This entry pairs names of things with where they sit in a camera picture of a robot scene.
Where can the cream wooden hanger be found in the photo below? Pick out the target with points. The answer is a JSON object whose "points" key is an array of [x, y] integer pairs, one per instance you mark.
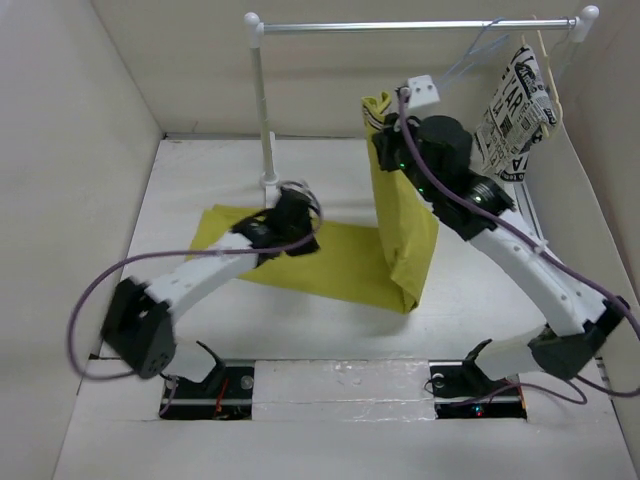
{"points": [[550, 85]]}

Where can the yellow trousers with striped trim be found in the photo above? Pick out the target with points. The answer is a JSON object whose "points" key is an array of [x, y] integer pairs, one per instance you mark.
{"points": [[384, 266]]}

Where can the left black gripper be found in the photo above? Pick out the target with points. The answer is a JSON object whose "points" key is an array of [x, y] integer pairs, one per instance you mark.
{"points": [[308, 247]]}

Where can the blue transparent plastic hanger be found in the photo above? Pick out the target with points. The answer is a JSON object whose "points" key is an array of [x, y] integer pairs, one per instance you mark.
{"points": [[476, 54]]}

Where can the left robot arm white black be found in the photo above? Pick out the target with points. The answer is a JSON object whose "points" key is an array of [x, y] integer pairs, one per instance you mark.
{"points": [[140, 323]]}

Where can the white clothes rack metal rail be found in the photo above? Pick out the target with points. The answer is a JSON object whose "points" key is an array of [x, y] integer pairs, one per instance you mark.
{"points": [[577, 28]]}

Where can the aluminium side rail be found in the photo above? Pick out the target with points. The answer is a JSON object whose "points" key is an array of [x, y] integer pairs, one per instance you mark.
{"points": [[527, 209]]}

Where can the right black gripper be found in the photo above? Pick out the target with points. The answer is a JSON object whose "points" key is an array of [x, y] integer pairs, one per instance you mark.
{"points": [[387, 140]]}

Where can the newspaper print garment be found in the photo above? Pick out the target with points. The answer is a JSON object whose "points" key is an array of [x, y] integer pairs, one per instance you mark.
{"points": [[497, 152]]}

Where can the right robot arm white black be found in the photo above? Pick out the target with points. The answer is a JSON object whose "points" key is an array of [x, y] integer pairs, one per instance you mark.
{"points": [[433, 155]]}

